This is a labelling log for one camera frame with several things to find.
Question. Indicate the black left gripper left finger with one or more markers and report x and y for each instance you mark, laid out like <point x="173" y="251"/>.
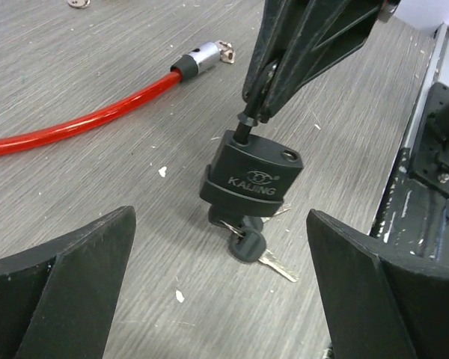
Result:
<point x="58" y="299"/>

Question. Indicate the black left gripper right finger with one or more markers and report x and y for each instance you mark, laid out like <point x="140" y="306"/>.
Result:
<point x="379" y="302"/>

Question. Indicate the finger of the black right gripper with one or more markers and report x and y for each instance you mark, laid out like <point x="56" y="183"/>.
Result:
<point x="340" y="28"/>
<point x="282" y="51"/>

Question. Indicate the black-headed key bunch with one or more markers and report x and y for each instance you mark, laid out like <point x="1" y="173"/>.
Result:
<point x="247" y="242"/>

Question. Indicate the black padlock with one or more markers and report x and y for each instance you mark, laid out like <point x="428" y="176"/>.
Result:
<point x="249" y="174"/>

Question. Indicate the silver padlock key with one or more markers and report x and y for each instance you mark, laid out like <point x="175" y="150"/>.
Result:
<point x="78" y="4"/>

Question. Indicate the red cable lock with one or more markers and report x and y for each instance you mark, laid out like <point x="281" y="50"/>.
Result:
<point x="185" y="68"/>

